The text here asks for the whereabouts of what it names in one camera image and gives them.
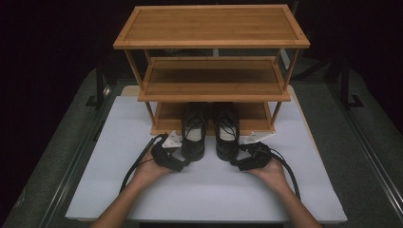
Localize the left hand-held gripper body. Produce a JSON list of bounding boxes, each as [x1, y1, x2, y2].
[[150, 129, 185, 174]]

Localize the white table sheet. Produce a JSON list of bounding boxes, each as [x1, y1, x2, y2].
[[65, 94, 348, 223]]

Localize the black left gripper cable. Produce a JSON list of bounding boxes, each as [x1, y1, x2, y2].
[[119, 133, 169, 195]]

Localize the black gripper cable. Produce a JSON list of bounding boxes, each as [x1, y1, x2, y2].
[[119, 133, 169, 195], [268, 147, 301, 201]]

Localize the black leather dress shoe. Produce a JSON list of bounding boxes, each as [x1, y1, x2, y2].
[[181, 102, 209, 162], [212, 102, 241, 162]]

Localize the person's right hand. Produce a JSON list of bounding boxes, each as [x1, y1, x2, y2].
[[246, 157, 288, 192]]

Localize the wooden three-tier shoe rack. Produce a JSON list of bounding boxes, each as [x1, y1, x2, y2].
[[112, 4, 311, 137]]

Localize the black metal stand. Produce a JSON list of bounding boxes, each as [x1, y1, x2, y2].
[[85, 59, 110, 110], [339, 60, 365, 110]]

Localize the person's left hand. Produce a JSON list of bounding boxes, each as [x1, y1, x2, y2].
[[132, 157, 175, 188]]

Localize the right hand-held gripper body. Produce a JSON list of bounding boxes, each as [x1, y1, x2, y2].
[[235, 130, 277, 172]]

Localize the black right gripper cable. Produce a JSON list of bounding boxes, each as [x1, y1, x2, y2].
[[268, 147, 301, 201]]

